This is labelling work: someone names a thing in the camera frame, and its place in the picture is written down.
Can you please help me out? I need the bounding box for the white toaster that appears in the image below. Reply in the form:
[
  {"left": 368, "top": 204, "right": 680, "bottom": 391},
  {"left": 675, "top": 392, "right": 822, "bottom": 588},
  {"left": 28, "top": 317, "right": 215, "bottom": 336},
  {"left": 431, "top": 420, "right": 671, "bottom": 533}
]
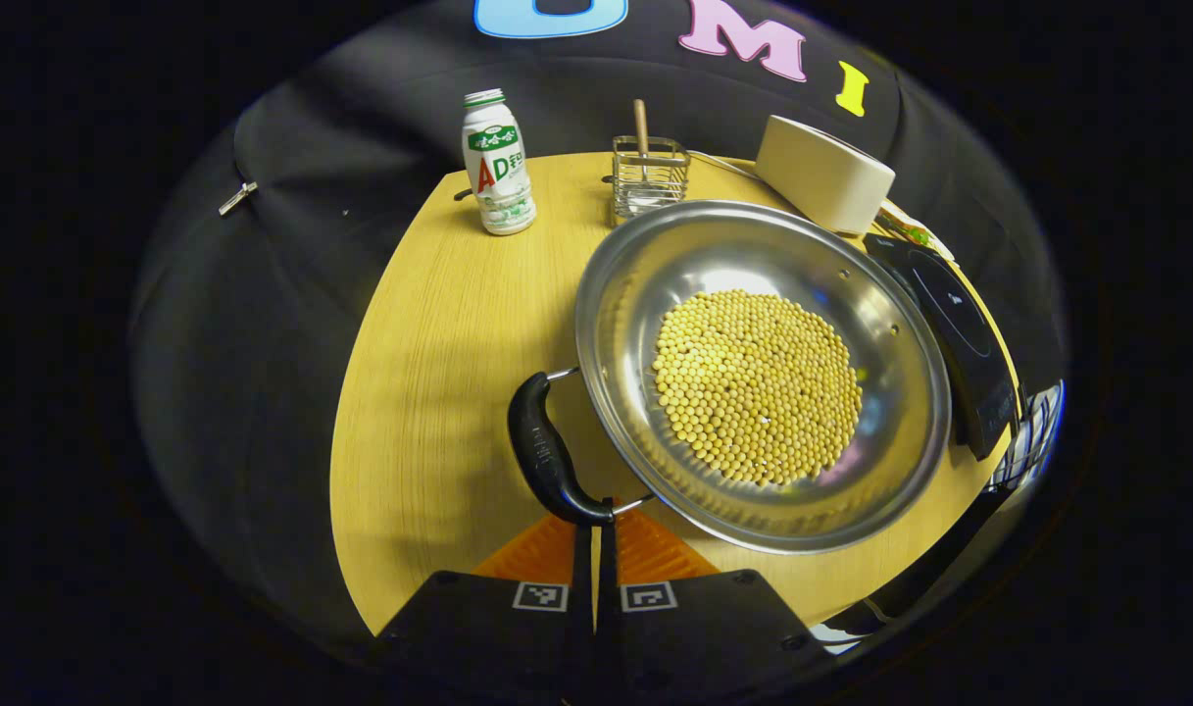
[{"left": 754, "top": 114, "right": 897, "bottom": 237}]

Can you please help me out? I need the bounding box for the pile of yellow soybeans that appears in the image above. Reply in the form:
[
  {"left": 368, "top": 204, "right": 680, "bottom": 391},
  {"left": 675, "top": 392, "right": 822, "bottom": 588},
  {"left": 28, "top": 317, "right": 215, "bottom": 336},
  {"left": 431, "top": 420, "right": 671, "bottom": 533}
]
[{"left": 649, "top": 288, "right": 865, "bottom": 489}]

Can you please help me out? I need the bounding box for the person's plaid shirt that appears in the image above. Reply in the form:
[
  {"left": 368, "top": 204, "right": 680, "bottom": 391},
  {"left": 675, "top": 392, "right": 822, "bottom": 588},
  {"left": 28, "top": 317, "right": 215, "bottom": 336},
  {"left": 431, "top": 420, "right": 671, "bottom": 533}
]
[{"left": 988, "top": 379, "right": 1067, "bottom": 492}]

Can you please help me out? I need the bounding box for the sandwich with lettuce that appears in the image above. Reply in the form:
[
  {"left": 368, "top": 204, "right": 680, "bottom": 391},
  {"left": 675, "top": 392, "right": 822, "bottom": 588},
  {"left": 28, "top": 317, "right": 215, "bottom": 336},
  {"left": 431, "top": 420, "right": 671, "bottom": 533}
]
[{"left": 880, "top": 204, "right": 958, "bottom": 268}]

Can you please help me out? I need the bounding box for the white toaster cable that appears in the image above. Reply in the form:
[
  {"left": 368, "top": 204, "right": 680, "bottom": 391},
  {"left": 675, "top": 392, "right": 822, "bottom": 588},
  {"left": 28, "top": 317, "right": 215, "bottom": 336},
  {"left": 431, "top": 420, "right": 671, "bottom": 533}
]
[{"left": 687, "top": 150, "right": 766, "bottom": 184}]

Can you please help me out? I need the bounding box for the black induction cooktop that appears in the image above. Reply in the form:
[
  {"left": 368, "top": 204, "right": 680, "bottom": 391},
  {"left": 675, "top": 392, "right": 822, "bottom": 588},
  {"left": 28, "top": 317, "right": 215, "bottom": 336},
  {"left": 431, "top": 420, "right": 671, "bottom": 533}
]
[{"left": 865, "top": 233, "right": 1019, "bottom": 462}]

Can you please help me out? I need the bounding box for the white drink bottle green label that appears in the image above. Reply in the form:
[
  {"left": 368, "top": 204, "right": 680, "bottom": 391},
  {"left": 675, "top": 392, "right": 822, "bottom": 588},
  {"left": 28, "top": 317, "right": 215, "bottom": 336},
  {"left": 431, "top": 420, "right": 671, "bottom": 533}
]
[{"left": 461, "top": 88, "right": 538, "bottom": 237}]

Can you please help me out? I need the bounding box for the wire mesh utensil holder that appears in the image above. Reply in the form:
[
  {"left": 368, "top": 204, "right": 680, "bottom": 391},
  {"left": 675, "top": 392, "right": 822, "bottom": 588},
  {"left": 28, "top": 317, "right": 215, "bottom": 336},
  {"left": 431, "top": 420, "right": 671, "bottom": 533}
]
[{"left": 610, "top": 135, "right": 693, "bottom": 220}]

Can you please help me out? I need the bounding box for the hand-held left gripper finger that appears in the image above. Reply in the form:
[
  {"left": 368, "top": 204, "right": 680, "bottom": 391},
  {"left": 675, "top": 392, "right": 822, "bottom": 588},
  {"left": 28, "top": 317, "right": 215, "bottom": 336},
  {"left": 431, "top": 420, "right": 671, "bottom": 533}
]
[
  {"left": 373, "top": 515, "right": 598, "bottom": 706},
  {"left": 596, "top": 505, "right": 834, "bottom": 706}
]

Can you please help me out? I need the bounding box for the steel pot with black handles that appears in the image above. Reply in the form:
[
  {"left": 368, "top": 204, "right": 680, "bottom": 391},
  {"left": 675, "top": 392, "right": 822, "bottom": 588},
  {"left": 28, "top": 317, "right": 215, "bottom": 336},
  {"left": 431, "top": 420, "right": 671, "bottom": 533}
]
[{"left": 506, "top": 199, "right": 954, "bottom": 557}]

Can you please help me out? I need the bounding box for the black backdrop cloth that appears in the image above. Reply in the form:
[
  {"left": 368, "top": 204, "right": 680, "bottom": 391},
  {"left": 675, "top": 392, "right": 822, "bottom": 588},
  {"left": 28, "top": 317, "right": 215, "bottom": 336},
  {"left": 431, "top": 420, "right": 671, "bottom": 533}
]
[{"left": 130, "top": 0, "right": 1069, "bottom": 650}]

